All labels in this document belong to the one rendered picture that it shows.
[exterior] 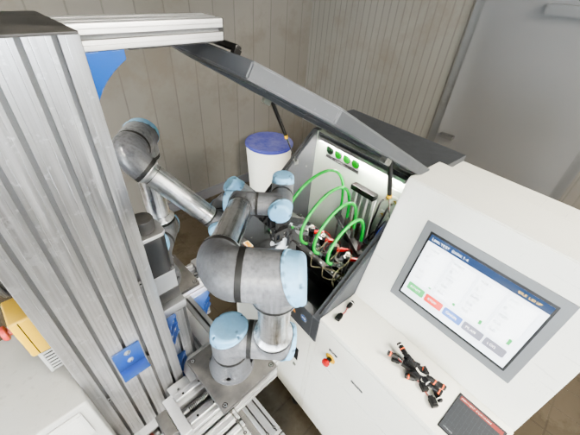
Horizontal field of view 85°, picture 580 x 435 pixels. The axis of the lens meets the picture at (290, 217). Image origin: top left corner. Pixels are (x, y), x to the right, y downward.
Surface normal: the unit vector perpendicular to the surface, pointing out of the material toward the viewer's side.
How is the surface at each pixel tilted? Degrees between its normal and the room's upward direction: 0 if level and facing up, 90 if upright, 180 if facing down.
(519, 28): 90
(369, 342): 0
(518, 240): 76
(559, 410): 0
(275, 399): 0
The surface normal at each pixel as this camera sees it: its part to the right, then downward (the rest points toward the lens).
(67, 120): 0.70, 0.48
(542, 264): -0.73, 0.15
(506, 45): -0.72, 0.40
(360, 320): 0.07, -0.79
